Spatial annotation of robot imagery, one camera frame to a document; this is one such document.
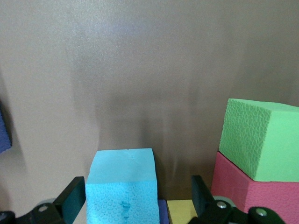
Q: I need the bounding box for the purple foam cube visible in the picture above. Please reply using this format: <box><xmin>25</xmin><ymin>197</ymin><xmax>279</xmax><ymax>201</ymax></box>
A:
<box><xmin>0</xmin><ymin>99</ymin><xmax>13</xmax><ymax>154</ymax></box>
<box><xmin>158</xmin><ymin>199</ymin><xmax>169</xmax><ymax>224</ymax></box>

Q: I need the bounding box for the green foam cube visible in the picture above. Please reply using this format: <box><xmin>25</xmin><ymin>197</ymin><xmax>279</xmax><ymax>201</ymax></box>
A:
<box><xmin>219</xmin><ymin>98</ymin><xmax>299</xmax><ymax>182</ymax></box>

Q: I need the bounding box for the yellow foam cube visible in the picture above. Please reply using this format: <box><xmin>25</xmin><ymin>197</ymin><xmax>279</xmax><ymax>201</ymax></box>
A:
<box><xmin>166</xmin><ymin>199</ymin><xmax>198</xmax><ymax>224</ymax></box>

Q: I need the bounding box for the red foam cube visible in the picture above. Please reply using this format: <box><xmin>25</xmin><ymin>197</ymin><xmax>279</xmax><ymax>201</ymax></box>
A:
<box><xmin>211</xmin><ymin>151</ymin><xmax>299</xmax><ymax>224</ymax></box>

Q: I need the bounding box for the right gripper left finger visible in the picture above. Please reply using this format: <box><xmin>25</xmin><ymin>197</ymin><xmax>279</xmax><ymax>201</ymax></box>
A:
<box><xmin>0</xmin><ymin>176</ymin><xmax>86</xmax><ymax>224</ymax></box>

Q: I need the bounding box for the blue foam cube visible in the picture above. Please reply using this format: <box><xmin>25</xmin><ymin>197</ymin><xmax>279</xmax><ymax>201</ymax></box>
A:
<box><xmin>85</xmin><ymin>148</ymin><xmax>161</xmax><ymax>224</ymax></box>

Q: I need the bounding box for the brown table cover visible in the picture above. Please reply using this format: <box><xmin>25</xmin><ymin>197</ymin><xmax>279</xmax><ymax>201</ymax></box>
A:
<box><xmin>0</xmin><ymin>0</ymin><xmax>299</xmax><ymax>224</ymax></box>

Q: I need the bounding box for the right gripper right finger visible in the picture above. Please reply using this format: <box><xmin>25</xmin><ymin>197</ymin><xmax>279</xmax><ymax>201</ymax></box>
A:
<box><xmin>188</xmin><ymin>175</ymin><xmax>285</xmax><ymax>224</ymax></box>

